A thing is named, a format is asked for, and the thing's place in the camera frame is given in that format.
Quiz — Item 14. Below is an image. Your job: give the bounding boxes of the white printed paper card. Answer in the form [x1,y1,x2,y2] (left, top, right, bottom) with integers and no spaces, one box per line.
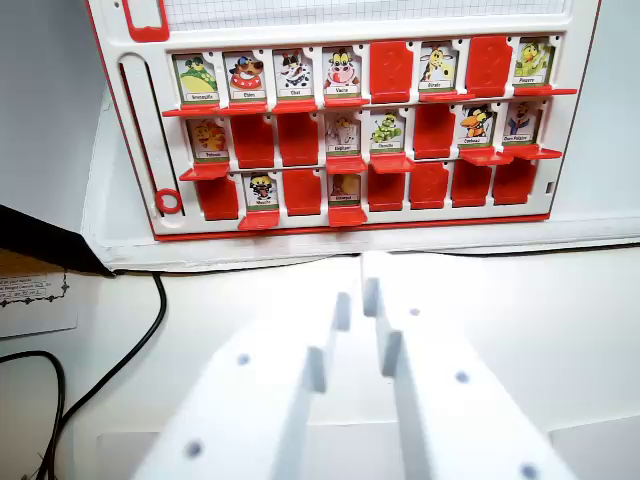
[0,272,80,342]

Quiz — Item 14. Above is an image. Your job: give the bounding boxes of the red and white game board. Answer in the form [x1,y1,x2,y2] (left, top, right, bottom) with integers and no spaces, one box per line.
[83,0,605,244]

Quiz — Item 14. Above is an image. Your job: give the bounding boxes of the black cable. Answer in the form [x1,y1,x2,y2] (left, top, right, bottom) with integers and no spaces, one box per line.
[37,269,169,480]
[0,350,67,480]

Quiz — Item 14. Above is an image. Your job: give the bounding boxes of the red board flap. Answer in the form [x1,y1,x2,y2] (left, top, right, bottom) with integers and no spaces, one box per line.
[458,146,515,167]

